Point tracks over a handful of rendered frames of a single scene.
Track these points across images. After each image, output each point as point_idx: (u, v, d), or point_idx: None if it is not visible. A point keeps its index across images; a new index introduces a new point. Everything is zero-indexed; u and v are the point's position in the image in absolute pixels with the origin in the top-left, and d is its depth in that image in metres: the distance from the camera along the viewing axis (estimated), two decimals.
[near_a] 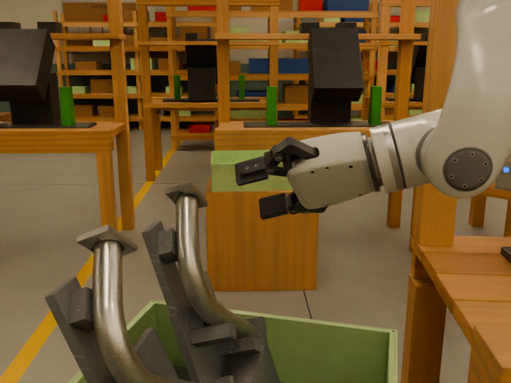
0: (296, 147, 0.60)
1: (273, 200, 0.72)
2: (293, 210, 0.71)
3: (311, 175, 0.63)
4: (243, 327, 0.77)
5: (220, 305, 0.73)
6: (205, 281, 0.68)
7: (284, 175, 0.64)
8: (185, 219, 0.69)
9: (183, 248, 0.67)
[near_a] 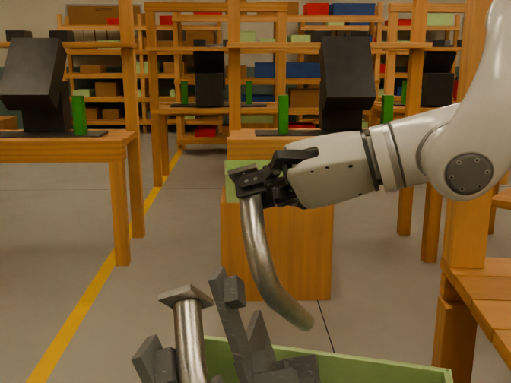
0: (284, 158, 0.62)
1: None
2: (283, 202, 0.69)
3: (311, 175, 0.63)
4: (303, 314, 0.75)
5: None
6: (271, 264, 0.66)
7: (284, 183, 0.65)
8: (251, 200, 0.67)
9: (250, 229, 0.65)
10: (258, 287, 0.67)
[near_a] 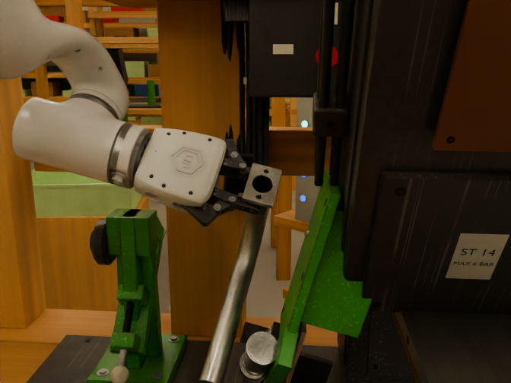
0: (226, 144, 0.72)
1: None
2: None
3: None
4: (214, 331, 0.71)
5: (233, 283, 0.74)
6: (243, 241, 0.75)
7: (226, 174, 0.71)
8: (258, 191, 0.71)
9: None
10: (255, 261, 0.76)
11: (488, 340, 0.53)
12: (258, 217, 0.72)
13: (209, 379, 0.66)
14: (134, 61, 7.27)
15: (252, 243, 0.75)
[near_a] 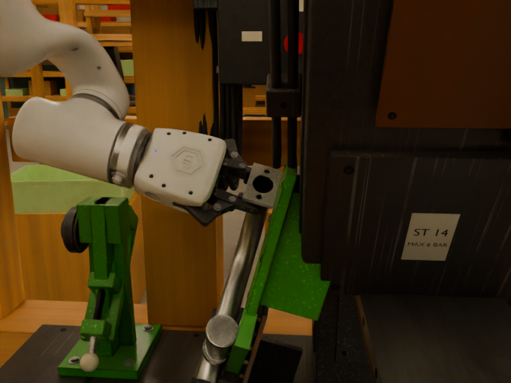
0: (226, 144, 0.72)
1: None
2: None
3: None
4: None
5: (231, 283, 0.74)
6: (241, 240, 0.75)
7: (226, 174, 0.71)
8: (258, 191, 0.71)
9: None
10: (253, 261, 0.76)
11: (442, 321, 0.53)
12: (258, 217, 0.72)
13: (205, 378, 0.66)
14: (131, 60, 7.27)
15: (249, 242, 0.75)
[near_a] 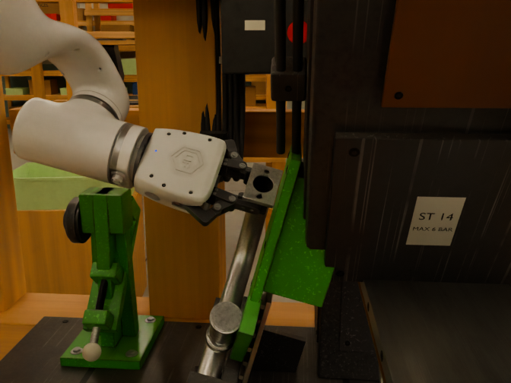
0: (226, 145, 0.73)
1: None
2: None
3: None
4: None
5: (230, 283, 0.73)
6: (240, 241, 0.75)
7: (226, 174, 0.71)
8: (258, 191, 0.71)
9: None
10: (252, 262, 0.76)
11: (448, 305, 0.53)
12: (257, 217, 0.72)
13: None
14: (131, 58, 7.27)
15: (249, 244, 0.75)
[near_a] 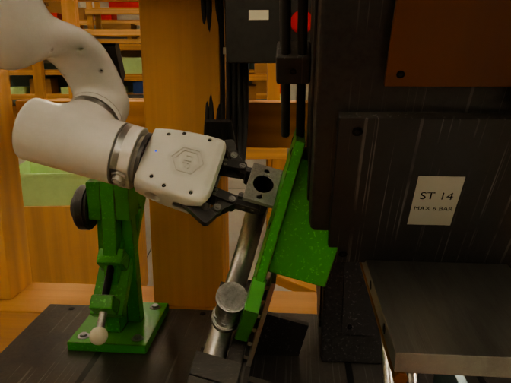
0: (226, 145, 0.72)
1: None
2: None
3: None
4: (211, 331, 0.71)
5: None
6: (240, 241, 0.75)
7: (226, 174, 0.71)
8: (258, 191, 0.71)
9: None
10: (252, 262, 0.76)
11: (448, 283, 0.55)
12: (257, 217, 0.72)
13: None
14: (132, 57, 7.29)
15: (249, 243, 0.75)
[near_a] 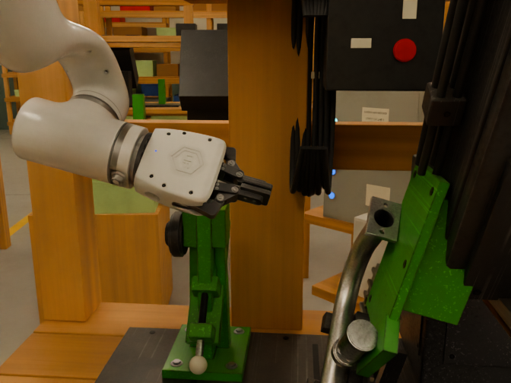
0: (227, 152, 0.72)
1: (254, 188, 0.68)
2: None
3: None
4: (324, 364, 0.71)
5: (340, 314, 0.73)
6: (347, 271, 0.75)
7: (224, 179, 0.71)
8: None
9: None
10: (358, 292, 0.76)
11: None
12: (369, 249, 0.71)
13: None
14: (143, 60, 7.28)
15: (357, 274, 0.74)
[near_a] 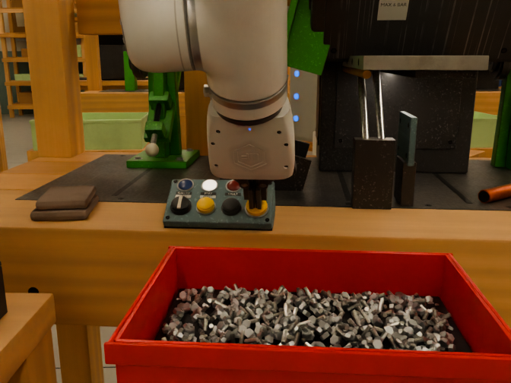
0: (295, 161, 0.65)
1: (254, 194, 0.68)
2: None
3: None
4: None
5: None
6: None
7: None
8: None
9: None
10: None
11: None
12: None
13: None
14: None
15: None
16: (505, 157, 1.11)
